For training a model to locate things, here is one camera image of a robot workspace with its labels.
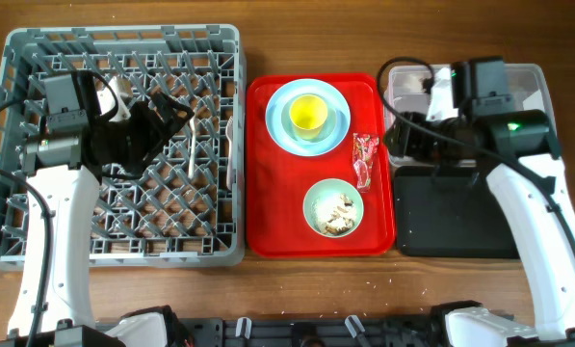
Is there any red snack wrapper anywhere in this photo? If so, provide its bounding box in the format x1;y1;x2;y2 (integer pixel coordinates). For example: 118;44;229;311
352;133;379;192

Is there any white plastic spoon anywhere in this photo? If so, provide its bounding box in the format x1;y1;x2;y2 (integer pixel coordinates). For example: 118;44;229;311
188;116;196;180

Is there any white tissue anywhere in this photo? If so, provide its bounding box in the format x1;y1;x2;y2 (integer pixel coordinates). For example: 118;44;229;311
396;75;423;95

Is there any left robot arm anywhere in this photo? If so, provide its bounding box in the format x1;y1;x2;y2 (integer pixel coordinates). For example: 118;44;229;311
8;71;195;339

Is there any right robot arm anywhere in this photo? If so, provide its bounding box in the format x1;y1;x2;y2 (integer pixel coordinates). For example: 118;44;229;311
382;57;575;346

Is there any black waste tray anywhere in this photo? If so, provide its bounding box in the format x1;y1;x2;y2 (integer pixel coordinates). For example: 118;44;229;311
393;166;519;259

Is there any grey dishwasher rack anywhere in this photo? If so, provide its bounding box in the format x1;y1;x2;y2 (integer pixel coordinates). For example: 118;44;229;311
0;24;247;270

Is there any clear plastic bin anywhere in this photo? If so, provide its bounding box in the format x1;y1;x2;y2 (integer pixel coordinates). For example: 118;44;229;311
383;63;558;168

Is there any yellow plastic cup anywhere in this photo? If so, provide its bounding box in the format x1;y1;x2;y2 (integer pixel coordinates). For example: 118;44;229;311
289;94;328;140

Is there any food scraps and rice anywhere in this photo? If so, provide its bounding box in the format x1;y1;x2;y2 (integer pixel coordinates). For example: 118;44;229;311
312;193;357;236

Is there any light blue plate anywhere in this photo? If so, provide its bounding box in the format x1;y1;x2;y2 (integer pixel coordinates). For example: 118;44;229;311
265;78;352;157

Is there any red plastic tray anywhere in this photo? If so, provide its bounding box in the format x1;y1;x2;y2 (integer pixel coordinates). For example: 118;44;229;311
245;75;396;258

